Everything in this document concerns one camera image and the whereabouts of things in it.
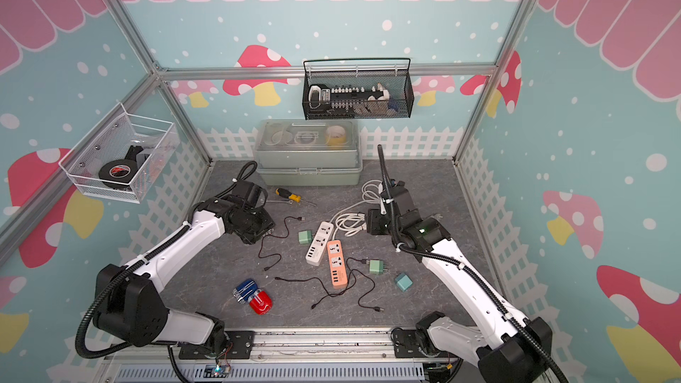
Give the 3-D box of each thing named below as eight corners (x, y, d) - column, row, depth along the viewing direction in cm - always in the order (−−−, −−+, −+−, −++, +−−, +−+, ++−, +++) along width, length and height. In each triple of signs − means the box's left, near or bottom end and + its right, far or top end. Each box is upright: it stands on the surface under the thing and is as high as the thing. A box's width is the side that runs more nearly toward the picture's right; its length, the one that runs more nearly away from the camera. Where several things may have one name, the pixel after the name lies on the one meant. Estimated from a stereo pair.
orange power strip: (332, 290, 85) (332, 288, 83) (326, 244, 96) (325, 241, 94) (349, 287, 86) (349, 285, 84) (341, 242, 96) (341, 238, 94)
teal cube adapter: (405, 293, 85) (406, 291, 83) (393, 281, 88) (394, 278, 86) (413, 284, 87) (414, 282, 85) (401, 273, 90) (402, 270, 88)
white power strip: (305, 262, 91) (304, 259, 89) (321, 223, 101) (321, 219, 99) (319, 266, 90) (318, 263, 88) (334, 226, 100) (334, 223, 98)
